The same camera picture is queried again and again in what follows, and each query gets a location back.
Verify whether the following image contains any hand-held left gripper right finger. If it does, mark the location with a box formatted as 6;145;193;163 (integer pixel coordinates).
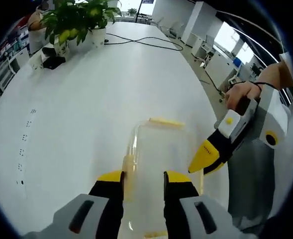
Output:
163;170;245;239

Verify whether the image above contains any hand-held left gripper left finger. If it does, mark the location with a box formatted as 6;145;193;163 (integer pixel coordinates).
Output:
23;170;126;239

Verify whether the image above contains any clear box with yellow buckles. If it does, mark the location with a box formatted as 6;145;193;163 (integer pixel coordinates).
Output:
122;117;206;239

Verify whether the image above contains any person's right hand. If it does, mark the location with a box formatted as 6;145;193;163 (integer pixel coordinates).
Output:
224;81;264;117

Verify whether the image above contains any white chair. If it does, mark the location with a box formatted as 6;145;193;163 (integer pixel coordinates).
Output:
168;21;185;40
199;34;216;68

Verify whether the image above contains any black box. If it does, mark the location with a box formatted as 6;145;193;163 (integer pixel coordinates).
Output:
42;46;67;70

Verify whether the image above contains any green potted plant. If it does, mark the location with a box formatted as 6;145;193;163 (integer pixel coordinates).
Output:
80;0;123;48
39;1;92;60

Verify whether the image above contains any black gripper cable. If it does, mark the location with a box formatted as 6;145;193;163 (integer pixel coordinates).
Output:
254;81;275;88

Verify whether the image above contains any black table cable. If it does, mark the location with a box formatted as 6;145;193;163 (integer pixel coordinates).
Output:
104;32;185;52

